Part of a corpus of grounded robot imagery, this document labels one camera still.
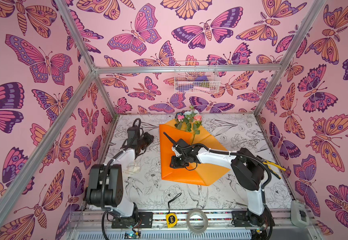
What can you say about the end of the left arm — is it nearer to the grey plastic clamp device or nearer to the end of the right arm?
the end of the right arm

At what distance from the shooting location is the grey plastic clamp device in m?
0.70

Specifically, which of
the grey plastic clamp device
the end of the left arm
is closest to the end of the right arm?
the end of the left arm
